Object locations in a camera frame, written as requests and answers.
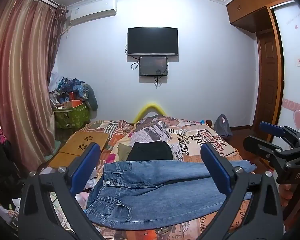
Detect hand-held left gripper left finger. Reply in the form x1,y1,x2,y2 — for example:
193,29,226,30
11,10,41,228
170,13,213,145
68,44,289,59
17,142,108,240

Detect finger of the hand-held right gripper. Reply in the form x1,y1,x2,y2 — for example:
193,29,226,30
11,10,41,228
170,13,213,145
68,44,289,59
259,121,300,141
243,135,288,161

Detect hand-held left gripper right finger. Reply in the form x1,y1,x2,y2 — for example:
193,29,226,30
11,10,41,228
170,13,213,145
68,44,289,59
200,142,284,240

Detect blue denim pants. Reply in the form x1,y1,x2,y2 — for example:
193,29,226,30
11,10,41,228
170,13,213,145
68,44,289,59
85,160,257,230

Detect black folded pants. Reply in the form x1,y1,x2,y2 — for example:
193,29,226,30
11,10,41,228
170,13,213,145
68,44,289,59
126,141,174,162

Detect person's right hand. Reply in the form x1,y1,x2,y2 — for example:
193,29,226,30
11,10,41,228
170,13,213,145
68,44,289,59
279,184,297,208

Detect wooden lap table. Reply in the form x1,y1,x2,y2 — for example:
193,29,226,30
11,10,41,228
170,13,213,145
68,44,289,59
49,133,109,169

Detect pink white cloth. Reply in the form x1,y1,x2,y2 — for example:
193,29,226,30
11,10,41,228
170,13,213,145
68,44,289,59
75,177,95,212

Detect printed blanket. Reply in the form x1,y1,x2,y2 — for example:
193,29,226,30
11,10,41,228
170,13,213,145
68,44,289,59
39,115,255,240

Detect olive folded garment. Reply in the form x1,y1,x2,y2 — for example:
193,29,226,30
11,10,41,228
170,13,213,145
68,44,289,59
117,142,135,161

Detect grey bag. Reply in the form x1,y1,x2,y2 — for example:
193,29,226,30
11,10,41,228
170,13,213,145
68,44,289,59
213,114,233,138

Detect brown wooden door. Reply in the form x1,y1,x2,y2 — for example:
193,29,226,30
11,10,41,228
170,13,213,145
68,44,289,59
250,29,284,130

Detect green storage box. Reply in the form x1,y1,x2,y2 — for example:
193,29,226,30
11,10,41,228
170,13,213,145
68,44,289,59
54,102,90,130

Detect pile of clothes and boxes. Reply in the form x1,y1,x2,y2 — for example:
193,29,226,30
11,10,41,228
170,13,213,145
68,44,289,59
49,74,99,110

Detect white heart-print sliding door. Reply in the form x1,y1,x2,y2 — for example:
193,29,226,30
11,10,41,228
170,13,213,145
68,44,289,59
270,2,300,145

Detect yellow foam tube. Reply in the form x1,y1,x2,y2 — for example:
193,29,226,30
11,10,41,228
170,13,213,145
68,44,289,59
134,102,167,123

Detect dark hanging clothes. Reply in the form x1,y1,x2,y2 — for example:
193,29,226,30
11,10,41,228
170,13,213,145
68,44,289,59
0,119,23,205

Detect striped pink curtain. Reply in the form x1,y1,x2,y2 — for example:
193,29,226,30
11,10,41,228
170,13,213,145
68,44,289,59
0,0,68,165

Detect wooden overhead cabinet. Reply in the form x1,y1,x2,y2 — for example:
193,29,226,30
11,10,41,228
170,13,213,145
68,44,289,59
225,0,294,33

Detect white air conditioner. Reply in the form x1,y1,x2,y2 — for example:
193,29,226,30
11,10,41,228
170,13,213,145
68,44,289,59
69,0,118,26

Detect small black wall monitor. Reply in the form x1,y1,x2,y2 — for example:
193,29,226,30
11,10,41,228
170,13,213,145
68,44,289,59
139,56,168,77

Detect black wall television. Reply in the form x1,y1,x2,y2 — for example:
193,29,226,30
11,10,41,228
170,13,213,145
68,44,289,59
127,27,179,56

